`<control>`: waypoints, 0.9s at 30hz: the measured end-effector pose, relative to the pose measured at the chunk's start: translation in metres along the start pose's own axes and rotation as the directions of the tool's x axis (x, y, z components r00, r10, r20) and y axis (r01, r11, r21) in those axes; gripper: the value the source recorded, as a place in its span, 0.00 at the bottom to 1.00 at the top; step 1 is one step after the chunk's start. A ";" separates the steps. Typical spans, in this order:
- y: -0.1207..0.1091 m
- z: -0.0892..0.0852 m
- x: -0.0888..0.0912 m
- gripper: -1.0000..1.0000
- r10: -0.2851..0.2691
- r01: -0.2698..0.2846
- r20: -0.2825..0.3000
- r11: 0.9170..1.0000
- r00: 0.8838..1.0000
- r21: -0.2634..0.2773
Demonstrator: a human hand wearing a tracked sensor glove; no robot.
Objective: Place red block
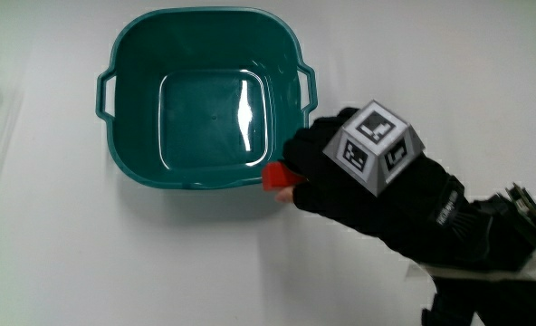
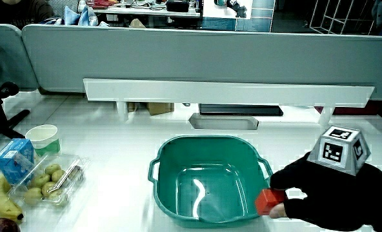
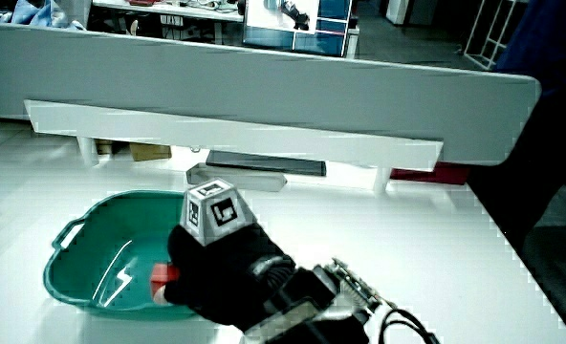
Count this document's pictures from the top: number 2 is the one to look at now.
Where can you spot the person's right hand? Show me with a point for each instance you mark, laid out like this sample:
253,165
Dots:
323,193

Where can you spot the red block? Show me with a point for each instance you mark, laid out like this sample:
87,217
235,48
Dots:
265,201

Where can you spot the black flat keyboard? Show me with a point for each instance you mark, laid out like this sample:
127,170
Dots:
239,110

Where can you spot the green plastic basin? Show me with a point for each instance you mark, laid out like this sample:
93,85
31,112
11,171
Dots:
210,154

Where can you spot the grey plastic tray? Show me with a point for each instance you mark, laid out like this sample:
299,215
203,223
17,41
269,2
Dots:
223,123

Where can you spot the white desk shelf riser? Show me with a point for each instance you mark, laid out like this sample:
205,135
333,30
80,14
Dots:
210,91

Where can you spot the brown cardboard box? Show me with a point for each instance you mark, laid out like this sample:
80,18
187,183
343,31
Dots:
160,108

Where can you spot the large grey partition panel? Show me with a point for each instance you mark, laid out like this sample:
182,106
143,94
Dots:
178,54

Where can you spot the black box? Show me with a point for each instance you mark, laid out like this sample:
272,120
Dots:
177,6

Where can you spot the clear plastic fruit container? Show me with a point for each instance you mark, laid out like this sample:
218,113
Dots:
78,167

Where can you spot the group of green kiwis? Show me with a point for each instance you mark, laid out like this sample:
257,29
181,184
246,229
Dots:
41,180

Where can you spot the white and green paper cup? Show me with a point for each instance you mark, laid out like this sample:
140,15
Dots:
44,137

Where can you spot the blue plastic bag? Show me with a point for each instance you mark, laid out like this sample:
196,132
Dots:
84,16

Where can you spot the blue drink carton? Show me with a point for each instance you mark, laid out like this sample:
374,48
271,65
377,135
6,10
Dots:
12,161

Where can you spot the red apple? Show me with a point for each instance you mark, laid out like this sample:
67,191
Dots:
0,225

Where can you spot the small grey partition panel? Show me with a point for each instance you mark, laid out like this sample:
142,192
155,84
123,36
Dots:
13,61

